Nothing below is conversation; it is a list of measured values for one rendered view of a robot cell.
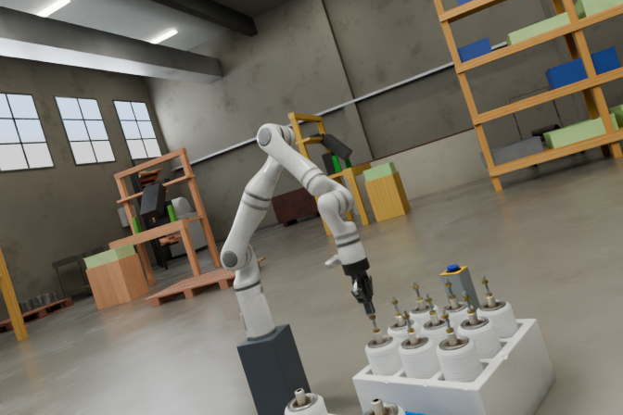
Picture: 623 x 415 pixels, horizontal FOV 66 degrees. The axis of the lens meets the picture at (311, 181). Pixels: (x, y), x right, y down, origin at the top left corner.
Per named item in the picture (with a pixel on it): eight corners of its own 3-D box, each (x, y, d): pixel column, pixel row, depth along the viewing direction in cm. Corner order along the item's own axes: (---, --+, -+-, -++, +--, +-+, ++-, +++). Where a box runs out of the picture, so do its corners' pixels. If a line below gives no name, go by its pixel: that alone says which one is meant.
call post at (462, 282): (467, 363, 161) (439, 275, 162) (476, 354, 166) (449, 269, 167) (488, 364, 156) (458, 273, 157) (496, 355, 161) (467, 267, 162)
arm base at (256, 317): (245, 342, 160) (230, 294, 160) (258, 332, 169) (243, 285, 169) (269, 338, 157) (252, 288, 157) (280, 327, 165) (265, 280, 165)
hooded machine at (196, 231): (190, 252, 1326) (173, 200, 1327) (210, 246, 1300) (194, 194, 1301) (171, 260, 1248) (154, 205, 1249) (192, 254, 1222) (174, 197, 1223)
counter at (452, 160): (492, 175, 768) (476, 126, 768) (352, 216, 856) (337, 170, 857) (492, 171, 841) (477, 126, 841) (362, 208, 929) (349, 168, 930)
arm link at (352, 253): (336, 261, 143) (329, 242, 143) (370, 253, 139) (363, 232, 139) (324, 270, 135) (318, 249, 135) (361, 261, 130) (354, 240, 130)
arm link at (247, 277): (229, 242, 169) (244, 288, 169) (215, 248, 160) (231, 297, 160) (251, 235, 166) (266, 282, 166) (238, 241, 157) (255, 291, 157)
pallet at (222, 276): (270, 265, 556) (267, 257, 556) (235, 287, 480) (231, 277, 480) (187, 286, 600) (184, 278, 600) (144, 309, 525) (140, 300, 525)
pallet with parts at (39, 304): (44, 312, 898) (39, 295, 898) (75, 304, 867) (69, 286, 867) (-20, 338, 787) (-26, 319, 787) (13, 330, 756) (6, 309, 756)
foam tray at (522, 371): (371, 438, 135) (351, 378, 136) (438, 370, 163) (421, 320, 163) (502, 465, 108) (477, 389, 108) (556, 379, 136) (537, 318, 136)
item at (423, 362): (411, 411, 129) (390, 347, 129) (437, 395, 134) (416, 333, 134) (434, 422, 121) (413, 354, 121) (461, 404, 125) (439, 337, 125)
